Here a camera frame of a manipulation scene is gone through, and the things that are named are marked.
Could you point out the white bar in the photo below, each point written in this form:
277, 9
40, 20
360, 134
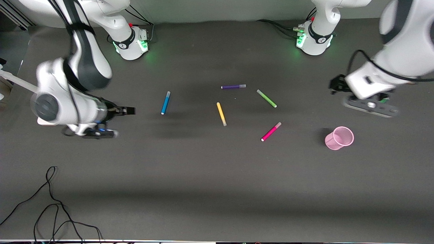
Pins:
17, 81

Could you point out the green marker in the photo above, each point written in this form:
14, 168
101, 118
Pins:
267, 98

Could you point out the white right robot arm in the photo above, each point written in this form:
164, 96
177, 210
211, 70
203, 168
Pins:
51, 78

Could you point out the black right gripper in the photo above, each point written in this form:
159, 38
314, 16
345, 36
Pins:
112, 111

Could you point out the blue marker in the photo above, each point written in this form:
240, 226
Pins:
165, 103

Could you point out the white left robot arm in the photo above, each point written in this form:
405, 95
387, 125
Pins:
410, 44

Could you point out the white flat block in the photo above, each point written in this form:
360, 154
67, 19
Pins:
45, 122

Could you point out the aluminium frame profile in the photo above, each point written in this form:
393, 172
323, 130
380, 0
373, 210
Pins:
15, 15

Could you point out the purple marker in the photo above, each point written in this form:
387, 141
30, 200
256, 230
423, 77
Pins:
232, 87

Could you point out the pink marker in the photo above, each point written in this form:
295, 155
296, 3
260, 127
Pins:
270, 132

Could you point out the yellow marker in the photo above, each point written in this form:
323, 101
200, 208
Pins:
221, 113

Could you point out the pink mesh cup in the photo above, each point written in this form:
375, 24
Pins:
334, 142

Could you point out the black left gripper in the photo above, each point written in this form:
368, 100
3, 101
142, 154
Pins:
337, 84

